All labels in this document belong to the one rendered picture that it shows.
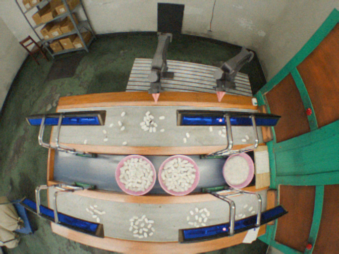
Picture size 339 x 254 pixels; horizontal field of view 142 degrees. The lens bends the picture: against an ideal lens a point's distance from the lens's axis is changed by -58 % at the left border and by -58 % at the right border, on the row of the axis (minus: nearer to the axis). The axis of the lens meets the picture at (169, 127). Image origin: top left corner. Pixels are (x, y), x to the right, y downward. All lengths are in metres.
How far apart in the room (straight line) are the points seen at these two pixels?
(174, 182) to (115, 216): 0.48
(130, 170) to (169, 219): 0.42
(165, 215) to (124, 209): 0.27
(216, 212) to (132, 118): 0.89
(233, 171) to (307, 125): 0.61
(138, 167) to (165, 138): 0.26
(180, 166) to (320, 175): 0.90
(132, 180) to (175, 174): 0.28
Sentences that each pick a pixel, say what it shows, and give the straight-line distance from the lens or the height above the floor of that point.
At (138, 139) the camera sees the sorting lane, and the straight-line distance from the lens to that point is 0.94.
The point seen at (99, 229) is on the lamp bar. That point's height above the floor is 1.08.
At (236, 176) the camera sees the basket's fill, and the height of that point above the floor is 0.74.
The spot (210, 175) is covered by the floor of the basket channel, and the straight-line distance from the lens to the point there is 1.03.
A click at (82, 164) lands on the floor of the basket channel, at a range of 1.16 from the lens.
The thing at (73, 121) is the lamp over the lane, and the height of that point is 1.07.
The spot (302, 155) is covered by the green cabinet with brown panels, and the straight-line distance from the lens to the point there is 1.01.
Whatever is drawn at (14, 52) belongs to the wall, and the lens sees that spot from 4.95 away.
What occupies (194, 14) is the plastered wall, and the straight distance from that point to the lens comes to 2.62.
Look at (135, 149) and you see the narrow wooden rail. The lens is 0.90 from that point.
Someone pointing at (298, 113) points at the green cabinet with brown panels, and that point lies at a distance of 1.03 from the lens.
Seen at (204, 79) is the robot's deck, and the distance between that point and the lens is 1.29.
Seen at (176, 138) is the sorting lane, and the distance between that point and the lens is 0.93.
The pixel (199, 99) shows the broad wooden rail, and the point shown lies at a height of 0.76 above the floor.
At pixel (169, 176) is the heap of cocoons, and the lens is 0.91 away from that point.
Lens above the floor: 1.64
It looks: 73 degrees down
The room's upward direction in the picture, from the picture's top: 10 degrees clockwise
